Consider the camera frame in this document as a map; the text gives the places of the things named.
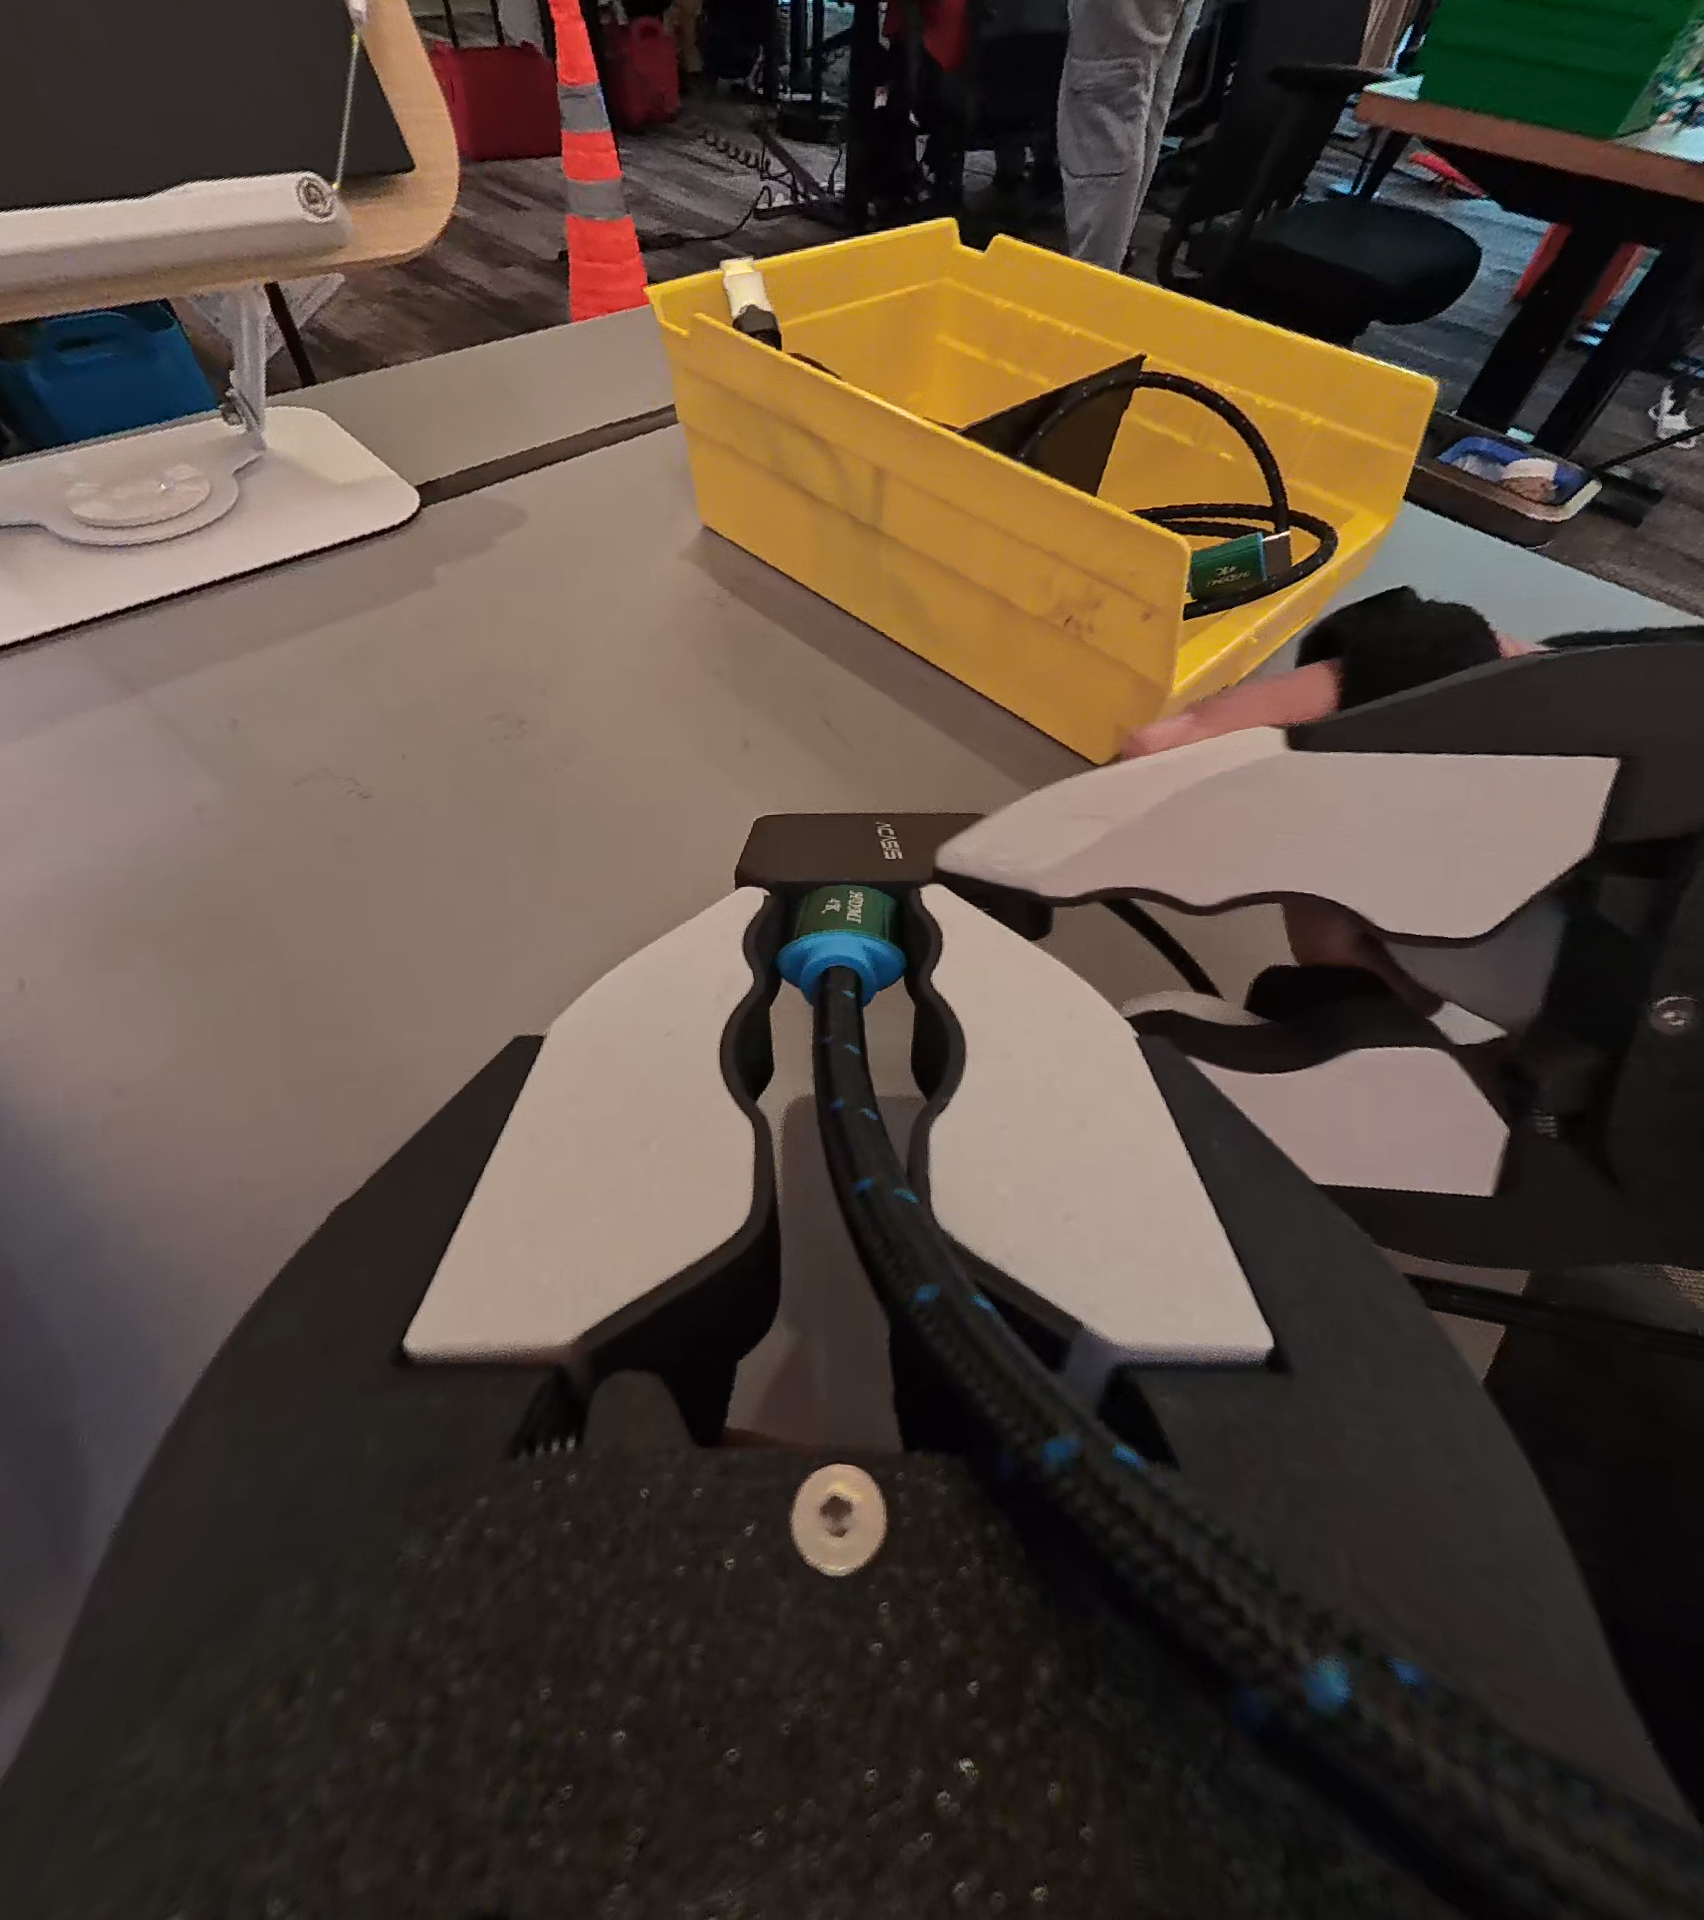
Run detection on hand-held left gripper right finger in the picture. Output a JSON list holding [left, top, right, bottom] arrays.
[[904, 882, 1278, 1454]]

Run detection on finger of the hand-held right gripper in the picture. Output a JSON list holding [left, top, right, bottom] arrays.
[[1122, 965, 1517, 1202], [934, 726, 1622, 944]]

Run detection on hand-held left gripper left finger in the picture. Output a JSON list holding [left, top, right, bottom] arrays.
[[401, 884, 781, 1449]]

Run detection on braided cable green plugs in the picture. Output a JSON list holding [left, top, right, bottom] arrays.
[[768, 882, 1704, 1920], [1016, 365, 1342, 619]]

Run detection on black hub with cable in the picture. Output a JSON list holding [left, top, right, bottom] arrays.
[[733, 809, 1222, 1000]]

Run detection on yellow plastic bin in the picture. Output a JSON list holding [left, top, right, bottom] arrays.
[[643, 215, 1439, 764]]

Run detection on silver adapter black cable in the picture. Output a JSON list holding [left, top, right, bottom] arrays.
[[719, 257, 840, 378]]

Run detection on grey desk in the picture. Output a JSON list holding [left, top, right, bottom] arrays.
[[0, 305, 1704, 1920]]

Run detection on person's right hand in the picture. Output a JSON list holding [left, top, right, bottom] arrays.
[[1122, 659, 1346, 761]]

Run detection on black floor tray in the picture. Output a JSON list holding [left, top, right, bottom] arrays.
[[1406, 412, 1603, 549]]

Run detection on black divider panel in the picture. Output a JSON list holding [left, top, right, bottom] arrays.
[[960, 354, 1148, 490]]

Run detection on black office chair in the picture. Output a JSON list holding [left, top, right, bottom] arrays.
[[1157, 59, 1484, 349]]

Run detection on wooden work table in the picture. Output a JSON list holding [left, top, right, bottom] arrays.
[[1354, 59, 1704, 437]]

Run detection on white board stand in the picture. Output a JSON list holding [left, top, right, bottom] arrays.
[[0, 175, 421, 659]]

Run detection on green plastic bin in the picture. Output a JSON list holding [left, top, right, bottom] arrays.
[[1414, 0, 1704, 140]]

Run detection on orange traffic cone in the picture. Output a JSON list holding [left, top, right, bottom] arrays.
[[546, 0, 652, 321]]

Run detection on blue storage crate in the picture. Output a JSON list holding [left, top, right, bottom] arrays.
[[0, 300, 215, 451]]

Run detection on red tool case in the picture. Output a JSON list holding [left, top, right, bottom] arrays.
[[423, 36, 563, 161], [595, 14, 682, 133]]

